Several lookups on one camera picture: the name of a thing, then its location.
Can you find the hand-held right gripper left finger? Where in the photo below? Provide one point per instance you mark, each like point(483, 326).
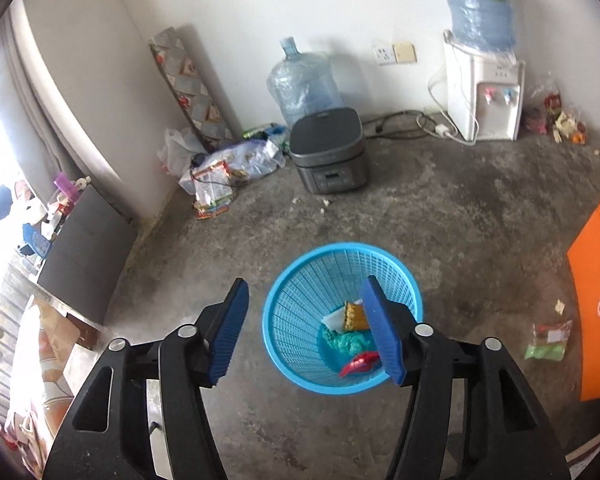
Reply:
point(227, 332)

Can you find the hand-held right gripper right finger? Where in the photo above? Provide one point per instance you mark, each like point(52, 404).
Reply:
point(382, 332)

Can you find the blue plastic mesh basket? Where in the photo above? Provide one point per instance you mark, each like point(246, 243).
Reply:
point(300, 300)

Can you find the yellow striped wrapper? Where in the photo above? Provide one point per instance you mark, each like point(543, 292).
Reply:
point(355, 316)

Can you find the green crumpled wrapper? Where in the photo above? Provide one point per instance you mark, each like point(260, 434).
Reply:
point(350, 342)

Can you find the red wrapper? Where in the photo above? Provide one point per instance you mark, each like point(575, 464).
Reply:
point(360, 362)

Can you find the white paper wrapper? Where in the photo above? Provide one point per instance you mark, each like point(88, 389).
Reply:
point(336, 321)

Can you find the colourful snack packet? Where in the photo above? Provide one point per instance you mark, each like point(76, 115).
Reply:
point(212, 195)

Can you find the cardboard box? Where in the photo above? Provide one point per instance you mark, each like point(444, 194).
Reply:
point(65, 330)

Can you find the black board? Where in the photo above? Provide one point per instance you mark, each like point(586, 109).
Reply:
point(90, 245)

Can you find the green snack packet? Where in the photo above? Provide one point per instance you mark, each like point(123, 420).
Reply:
point(547, 342)

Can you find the small paper scrap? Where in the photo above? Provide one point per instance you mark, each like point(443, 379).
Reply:
point(560, 307)

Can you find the white plastic bag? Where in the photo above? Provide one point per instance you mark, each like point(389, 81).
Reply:
point(177, 152)

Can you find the coffee print tablecloth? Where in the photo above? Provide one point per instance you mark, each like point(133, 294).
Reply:
point(35, 390)

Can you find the dark grey rice cooker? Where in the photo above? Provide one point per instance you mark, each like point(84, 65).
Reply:
point(325, 140)

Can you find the white power strip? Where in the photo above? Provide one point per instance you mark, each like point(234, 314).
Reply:
point(443, 130)

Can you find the purple bottle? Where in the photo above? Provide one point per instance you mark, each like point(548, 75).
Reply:
point(64, 192)

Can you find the white water dispenser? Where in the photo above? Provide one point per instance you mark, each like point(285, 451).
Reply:
point(480, 105)

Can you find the rolled patterned cloth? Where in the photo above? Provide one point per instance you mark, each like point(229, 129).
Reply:
point(190, 80)

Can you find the empty clear water jug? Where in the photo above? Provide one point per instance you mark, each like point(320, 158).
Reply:
point(300, 85)

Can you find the clear bag of scraps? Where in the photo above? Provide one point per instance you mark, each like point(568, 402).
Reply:
point(555, 115)

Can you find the grey curtain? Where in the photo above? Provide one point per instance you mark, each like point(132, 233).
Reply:
point(55, 110)

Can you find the blue wrapped water bottle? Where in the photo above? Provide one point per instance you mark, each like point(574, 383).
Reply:
point(480, 10)

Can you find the white wall socket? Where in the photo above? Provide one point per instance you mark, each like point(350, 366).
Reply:
point(383, 54)

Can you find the beige wall plate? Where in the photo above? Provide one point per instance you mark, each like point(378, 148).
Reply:
point(404, 53)

